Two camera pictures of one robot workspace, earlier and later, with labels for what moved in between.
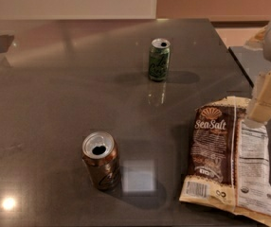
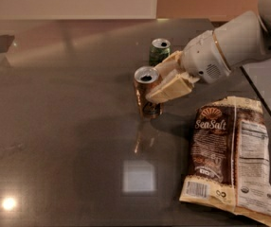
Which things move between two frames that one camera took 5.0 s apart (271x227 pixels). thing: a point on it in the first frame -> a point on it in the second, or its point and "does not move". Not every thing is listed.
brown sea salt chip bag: x=229 y=166 does not move
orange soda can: x=100 y=153 -> x=143 y=78
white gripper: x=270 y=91 -> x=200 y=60
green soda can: x=159 y=59 does not move
